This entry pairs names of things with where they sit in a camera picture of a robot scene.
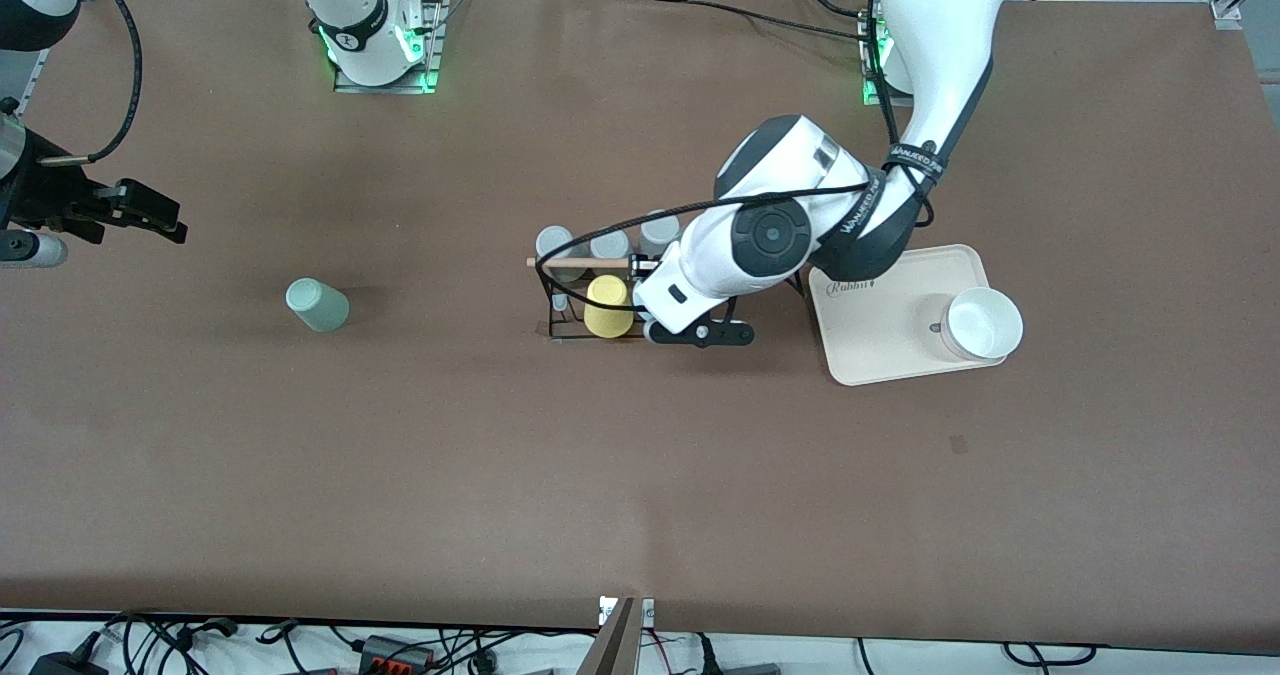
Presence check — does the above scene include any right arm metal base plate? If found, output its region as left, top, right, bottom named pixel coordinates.
left=333, top=0, right=446, bottom=94

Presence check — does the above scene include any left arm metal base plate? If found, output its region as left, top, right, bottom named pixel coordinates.
left=862, top=15, right=893, bottom=108

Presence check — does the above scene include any pale green plastic cup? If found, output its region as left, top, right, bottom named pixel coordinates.
left=286, top=278, right=351, bottom=334

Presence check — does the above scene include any black and orange connector block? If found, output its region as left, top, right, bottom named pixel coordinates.
left=358, top=635, right=436, bottom=674

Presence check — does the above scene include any black cable loop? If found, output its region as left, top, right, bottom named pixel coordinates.
left=1003, top=643, right=1099, bottom=668

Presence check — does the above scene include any silver perforated rail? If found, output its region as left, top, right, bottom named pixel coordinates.
left=12, top=0, right=101, bottom=121

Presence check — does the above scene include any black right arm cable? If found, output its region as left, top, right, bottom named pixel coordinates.
left=38, top=0, right=144, bottom=166

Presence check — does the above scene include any white bowl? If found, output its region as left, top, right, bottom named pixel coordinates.
left=940, top=286, right=1025, bottom=363

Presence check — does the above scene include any black wire cup rack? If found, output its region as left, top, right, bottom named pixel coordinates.
left=527, top=253, right=651, bottom=343

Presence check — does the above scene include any cream rectangular tray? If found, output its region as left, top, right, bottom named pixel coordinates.
left=810, top=244, right=1001, bottom=387

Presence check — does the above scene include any long black table cable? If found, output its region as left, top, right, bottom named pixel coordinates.
left=692, top=0, right=873, bottom=40

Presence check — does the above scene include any yellow plastic cup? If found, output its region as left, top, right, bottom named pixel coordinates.
left=584, top=275, right=637, bottom=339

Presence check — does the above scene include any black power adapter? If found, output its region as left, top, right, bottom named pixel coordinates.
left=28, top=650, right=109, bottom=675

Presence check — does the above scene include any aluminium profile with white bracket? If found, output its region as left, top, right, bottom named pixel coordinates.
left=578, top=597, right=656, bottom=675

